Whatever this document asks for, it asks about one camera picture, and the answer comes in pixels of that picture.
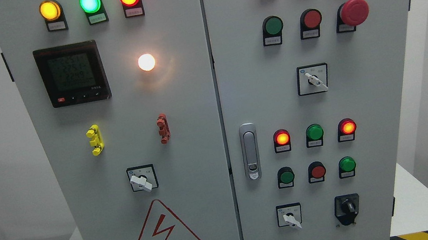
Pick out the black rotary knob switch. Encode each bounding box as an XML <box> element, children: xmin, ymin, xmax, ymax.
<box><xmin>334</xmin><ymin>193</ymin><xmax>360</xmax><ymax>226</ymax></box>

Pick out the grey electrical control cabinet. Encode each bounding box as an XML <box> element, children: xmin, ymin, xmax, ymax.
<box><xmin>0</xmin><ymin>0</ymin><xmax>410</xmax><ymax>240</ymax></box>

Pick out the red lit lamp middle left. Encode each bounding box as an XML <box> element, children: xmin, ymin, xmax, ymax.
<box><xmin>273</xmin><ymin>128</ymin><xmax>291</xmax><ymax>154</ymax></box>

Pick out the white glowing lamp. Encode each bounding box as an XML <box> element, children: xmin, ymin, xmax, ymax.
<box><xmin>137</xmin><ymin>53</ymin><xmax>156</xmax><ymax>71</ymax></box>

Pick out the green push button lower left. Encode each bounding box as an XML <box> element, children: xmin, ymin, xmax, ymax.
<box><xmin>277</xmin><ymin>166</ymin><xmax>296</xmax><ymax>189</ymax></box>

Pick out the green push button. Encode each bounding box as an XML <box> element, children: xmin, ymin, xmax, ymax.
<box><xmin>338</xmin><ymin>156</ymin><xmax>356</xmax><ymax>178</ymax></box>
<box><xmin>262</xmin><ymin>16</ymin><xmax>283</xmax><ymax>46</ymax></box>
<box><xmin>277</xmin><ymin>166</ymin><xmax>296</xmax><ymax>189</ymax></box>

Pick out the green lamp middle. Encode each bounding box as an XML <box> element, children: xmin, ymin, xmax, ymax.
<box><xmin>306</xmin><ymin>123</ymin><xmax>324</xmax><ymax>148</ymax></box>

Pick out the green push button upper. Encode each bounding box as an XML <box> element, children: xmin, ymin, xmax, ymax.
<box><xmin>262</xmin><ymin>16</ymin><xmax>283</xmax><ymax>46</ymax></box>

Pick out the red push button lower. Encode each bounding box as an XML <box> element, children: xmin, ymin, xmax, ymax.
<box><xmin>307</xmin><ymin>161</ymin><xmax>327</xmax><ymax>184</ymax></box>

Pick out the red push button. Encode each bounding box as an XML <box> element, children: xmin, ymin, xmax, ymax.
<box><xmin>300</xmin><ymin>8</ymin><xmax>322</xmax><ymax>40</ymax></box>
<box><xmin>307</xmin><ymin>161</ymin><xmax>327</xmax><ymax>184</ymax></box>

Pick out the red lamp middle right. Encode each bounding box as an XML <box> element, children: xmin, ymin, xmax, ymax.
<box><xmin>337</xmin><ymin>118</ymin><xmax>357</xmax><ymax>143</ymax></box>

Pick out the red push button upper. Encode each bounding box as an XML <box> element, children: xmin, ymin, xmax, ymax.
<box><xmin>300</xmin><ymin>8</ymin><xmax>322</xmax><ymax>40</ymax></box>

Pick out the green push button lower right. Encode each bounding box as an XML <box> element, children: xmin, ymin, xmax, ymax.
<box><xmin>338</xmin><ymin>156</ymin><xmax>356</xmax><ymax>178</ymax></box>

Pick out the black digital power meter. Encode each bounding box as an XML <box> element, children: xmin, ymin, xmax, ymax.
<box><xmin>33</xmin><ymin>40</ymin><xmax>112</xmax><ymax>108</ymax></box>

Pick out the red indicator lamp left door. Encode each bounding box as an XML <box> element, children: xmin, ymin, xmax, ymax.
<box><xmin>120</xmin><ymin>0</ymin><xmax>145</xmax><ymax>18</ymax></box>

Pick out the green lit indicator lamp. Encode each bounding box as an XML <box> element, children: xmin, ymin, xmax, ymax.
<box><xmin>79</xmin><ymin>0</ymin><xmax>108</xmax><ymax>26</ymax></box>

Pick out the red emergency stop button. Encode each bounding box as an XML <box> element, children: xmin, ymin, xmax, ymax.
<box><xmin>336</xmin><ymin>0</ymin><xmax>369</xmax><ymax>33</ymax></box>

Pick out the yellow indicator lamp top left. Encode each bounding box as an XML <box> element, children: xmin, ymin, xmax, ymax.
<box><xmin>39</xmin><ymin>0</ymin><xmax>69</xmax><ymax>32</ymax></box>

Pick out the silver door latch handle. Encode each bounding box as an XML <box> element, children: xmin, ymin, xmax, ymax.
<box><xmin>239</xmin><ymin>123</ymin><xmax>261</xmax><ymax>180</ymax></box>

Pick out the red terminal handle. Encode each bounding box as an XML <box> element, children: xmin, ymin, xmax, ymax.
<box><xmin>156</xmin><ymin>113</ymin><xmax>171</xmax><ymax>144</ymax></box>

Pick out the white selector switch left door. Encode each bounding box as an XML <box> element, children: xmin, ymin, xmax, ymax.
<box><xmin>126</xmin><ymin>164</ymin><xmax>159</xmax><ymax>192</ymax></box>

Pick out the white selector switch upper right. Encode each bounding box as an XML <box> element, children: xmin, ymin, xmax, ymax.
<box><xmin>296</xmin><ymin>63</ymin><xmax>329</xmax><ymax>96</ymax></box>

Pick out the white selector switch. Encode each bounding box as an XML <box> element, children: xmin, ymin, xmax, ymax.
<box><xmin>275</xmin><ymin>202</ymin><xmax>302</xmax><ymax>229</ymax></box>
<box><xmin>296</xmin><ymin>63</ymin><xmax>329</xmax><ymax>96</ymax></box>

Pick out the yellow terminal handle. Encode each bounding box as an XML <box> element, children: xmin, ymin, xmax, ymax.
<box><xmin>86</xmin><ymin>124</ymin><xmax>105</xmax><ymax>156</ymax></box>

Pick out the white selector switch lower right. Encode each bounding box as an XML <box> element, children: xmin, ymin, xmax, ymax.
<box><xmin>275</xmin><ymin>202</ymin><xmax>302</xmax><ymax>229</ymax></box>

